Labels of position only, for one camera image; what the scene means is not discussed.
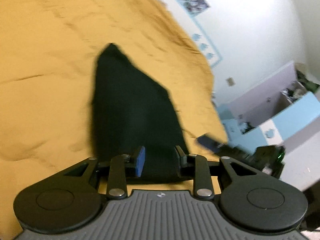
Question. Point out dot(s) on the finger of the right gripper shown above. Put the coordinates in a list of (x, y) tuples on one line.
[(214, 146)]

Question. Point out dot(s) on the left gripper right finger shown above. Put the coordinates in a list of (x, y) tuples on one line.
[(195, 167)]

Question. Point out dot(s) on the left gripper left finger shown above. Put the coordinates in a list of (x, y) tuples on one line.
[(123, 166)]

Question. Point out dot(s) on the black garment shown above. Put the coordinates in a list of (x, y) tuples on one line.
[(129, 110)]

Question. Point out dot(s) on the white blue toy chest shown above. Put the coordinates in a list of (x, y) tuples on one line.
[(278, 111)]

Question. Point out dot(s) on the mustard yellow bed cover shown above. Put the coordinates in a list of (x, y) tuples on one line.
[(48, 53)]

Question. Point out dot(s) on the white blue headboard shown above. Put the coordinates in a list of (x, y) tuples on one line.
[(195, 31)]

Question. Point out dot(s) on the beige wall switch plate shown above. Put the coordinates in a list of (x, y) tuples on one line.
[(230, 81)]

